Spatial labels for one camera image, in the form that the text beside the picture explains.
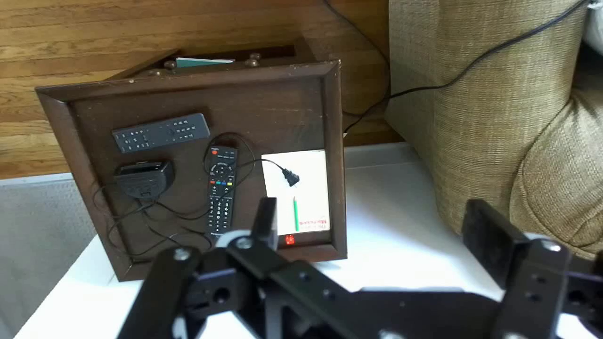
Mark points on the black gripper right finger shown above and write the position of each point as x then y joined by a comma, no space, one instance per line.
530,271

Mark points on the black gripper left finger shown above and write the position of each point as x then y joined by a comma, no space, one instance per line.
186,286

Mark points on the black remote with coloured buttons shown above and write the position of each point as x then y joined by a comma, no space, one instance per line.
223,173

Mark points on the black charging dock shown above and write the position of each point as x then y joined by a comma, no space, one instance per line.
146,179

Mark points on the dark wooden side table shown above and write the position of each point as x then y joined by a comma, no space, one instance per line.
269,100

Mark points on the green pen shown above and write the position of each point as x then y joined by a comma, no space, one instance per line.
295,213

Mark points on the white paper sheet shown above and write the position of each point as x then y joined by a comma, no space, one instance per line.
299,173

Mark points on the olive fabric sofa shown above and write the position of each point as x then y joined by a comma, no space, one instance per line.
491,96

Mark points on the long dark grey remote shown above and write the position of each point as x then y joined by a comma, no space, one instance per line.
163,132

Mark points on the teal book on shelf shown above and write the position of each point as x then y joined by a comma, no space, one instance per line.
184,62

